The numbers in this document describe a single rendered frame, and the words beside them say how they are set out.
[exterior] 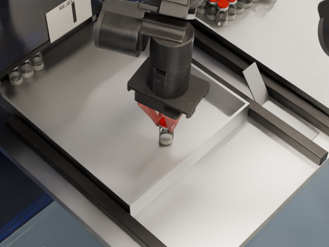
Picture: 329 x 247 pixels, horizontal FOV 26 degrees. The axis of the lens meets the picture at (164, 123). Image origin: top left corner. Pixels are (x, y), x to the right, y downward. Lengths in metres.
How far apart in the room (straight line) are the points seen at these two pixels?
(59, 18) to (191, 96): 0.24
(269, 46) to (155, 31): 0.38
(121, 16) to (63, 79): 0.29
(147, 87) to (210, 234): 0.23
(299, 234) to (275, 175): 0.99
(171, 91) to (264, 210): 0.23
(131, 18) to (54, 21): 0.19
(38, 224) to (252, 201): 0.50
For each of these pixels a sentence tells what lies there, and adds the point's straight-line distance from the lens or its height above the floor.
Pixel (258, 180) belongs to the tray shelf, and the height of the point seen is 0.88.
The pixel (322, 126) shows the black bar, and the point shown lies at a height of 0.89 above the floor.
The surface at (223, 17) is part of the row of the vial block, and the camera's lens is 1.26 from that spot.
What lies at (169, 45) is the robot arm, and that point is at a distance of 0.91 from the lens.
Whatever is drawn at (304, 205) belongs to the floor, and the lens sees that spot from 2.12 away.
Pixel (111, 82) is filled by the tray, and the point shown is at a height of 0.88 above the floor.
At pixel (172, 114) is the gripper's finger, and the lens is 0.99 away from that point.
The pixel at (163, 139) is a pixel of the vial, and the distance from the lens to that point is 1.09.
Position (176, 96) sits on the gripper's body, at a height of 1.02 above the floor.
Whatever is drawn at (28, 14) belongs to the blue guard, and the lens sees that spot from 1.05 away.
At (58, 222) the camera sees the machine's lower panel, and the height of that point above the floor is 0.52.
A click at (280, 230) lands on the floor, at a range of 2.06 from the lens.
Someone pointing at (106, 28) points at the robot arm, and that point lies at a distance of 0.93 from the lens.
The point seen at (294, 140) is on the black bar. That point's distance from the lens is 1.11.
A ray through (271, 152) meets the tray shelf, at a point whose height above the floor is 0.88.
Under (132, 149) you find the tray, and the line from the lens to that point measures 1.10.
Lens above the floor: 1.77
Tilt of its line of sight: 52 degrees down
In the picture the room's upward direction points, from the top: straight up
